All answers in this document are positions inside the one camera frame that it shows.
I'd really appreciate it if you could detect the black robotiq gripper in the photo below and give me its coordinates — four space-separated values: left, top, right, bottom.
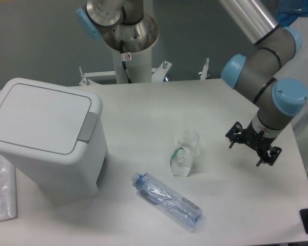
225 121 282 167

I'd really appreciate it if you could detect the white push-button trash can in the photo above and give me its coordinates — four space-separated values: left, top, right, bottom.
0 78 108 196

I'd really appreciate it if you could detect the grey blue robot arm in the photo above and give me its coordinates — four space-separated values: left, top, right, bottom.
76 1 308 165

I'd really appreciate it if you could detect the crumpled clear plastic wrapper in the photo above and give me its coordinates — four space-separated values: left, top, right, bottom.
169 129 200 177

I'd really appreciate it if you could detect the metal clamp bolt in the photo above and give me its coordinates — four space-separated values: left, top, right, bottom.
198 58 210 80

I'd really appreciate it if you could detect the clear blue plastic bottle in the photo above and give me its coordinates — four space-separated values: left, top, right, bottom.
131 172 203 228

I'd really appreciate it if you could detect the blue water jug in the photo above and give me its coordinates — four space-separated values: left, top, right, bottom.
276 0 308 27

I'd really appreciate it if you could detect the clear plastic document sleeve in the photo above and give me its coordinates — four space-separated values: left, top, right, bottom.
0 155 17 222

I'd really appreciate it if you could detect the white metal mounting bracket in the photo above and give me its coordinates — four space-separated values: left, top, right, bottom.
79 61 172 86

